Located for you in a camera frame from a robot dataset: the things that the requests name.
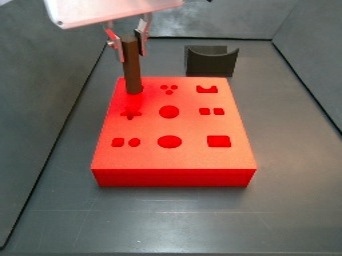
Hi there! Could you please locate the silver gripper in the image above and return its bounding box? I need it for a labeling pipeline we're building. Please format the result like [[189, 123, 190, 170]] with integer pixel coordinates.
[[43, 0, 185, 62]]

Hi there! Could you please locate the dark hexagon peg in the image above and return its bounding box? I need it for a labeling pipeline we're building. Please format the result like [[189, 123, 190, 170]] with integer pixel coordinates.
[[122, 35, 143, 95]]

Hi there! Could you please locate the black curved peg holder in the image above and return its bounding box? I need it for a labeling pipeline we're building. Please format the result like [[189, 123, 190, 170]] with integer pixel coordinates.
[[185, 45, 239, 77]]

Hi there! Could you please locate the red shape sorter block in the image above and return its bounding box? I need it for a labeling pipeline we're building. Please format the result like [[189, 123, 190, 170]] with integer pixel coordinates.
[[91, 77, 257, 187]]

